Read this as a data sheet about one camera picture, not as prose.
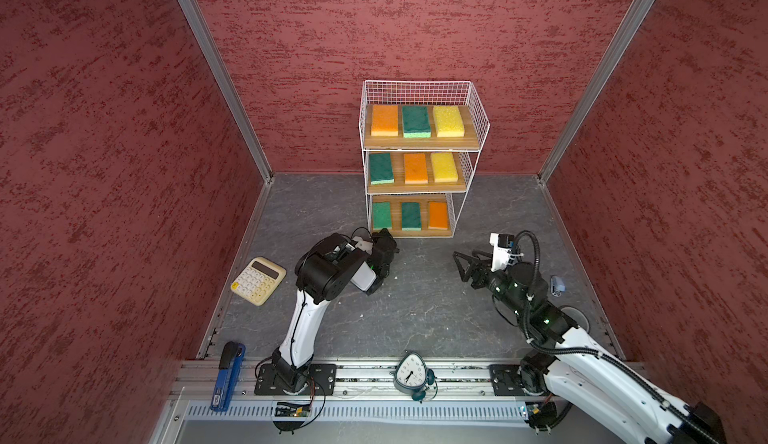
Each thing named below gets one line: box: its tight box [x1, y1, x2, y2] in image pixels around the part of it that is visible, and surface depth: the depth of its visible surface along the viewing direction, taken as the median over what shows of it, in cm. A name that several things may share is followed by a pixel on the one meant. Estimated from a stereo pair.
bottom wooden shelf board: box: [371, 194, 453, 237], surface depth 109 cm
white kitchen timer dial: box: [393, 350, 437, 404], surface depth 73 cm
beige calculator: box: [230, 256, 287, 306], surface depth 91 cm
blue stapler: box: [210, 340, 246, 412], surface depth 74 cm
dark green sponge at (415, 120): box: [402, 105, 431, 138], surface depth 75 cm
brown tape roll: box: [558, 305, 591, 334], surface depth 87 cm
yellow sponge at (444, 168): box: [430, 152, 458, 183], surface depth 89 cm
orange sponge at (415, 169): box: [404, 153, 428, 185], surface depth 89 cm
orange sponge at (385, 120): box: [371, 104, 399, 137], surface depth 76 cm
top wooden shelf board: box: [364, 105, 480, 150], surface depth 74 cm
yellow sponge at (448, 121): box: [433, 105, 465, 137], surface depth 76 cm
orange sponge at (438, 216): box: [428, 202, 448, 230], surface depth 110 cm
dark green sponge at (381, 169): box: [370, 152, 395, 185], surface depth 89 cm
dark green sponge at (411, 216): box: [402, 202, 421, 231], surface depth 108 cm
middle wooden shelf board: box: [367, 152, 467, 193], surface depth 87 cm
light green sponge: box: [372, 202, 393, 230], surface depth 108 cm
